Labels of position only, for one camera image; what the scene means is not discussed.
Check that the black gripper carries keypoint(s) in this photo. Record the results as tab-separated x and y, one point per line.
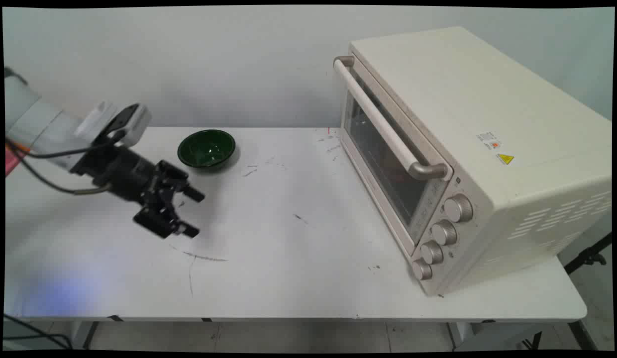
122	171

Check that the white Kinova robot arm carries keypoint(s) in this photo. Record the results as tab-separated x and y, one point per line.
37	122

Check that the dark green bowl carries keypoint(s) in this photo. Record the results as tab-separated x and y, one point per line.
206	148

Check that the white table leg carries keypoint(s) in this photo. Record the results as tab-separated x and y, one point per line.
82	334
459	334

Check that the pink object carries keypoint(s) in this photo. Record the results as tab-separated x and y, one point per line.
12	161

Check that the silver oven knob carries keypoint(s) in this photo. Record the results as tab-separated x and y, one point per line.
422	270
444	232
432	252
459	208

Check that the white label sticker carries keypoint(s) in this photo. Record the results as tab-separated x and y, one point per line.
488	140

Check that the cream toaster oven body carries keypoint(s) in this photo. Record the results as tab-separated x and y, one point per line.
487	109

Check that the yellow warning sticker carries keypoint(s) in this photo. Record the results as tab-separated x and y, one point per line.
505	159

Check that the black tripod stand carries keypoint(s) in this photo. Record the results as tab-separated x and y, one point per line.
589	256

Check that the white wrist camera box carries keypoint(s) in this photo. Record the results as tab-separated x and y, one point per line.
135	123

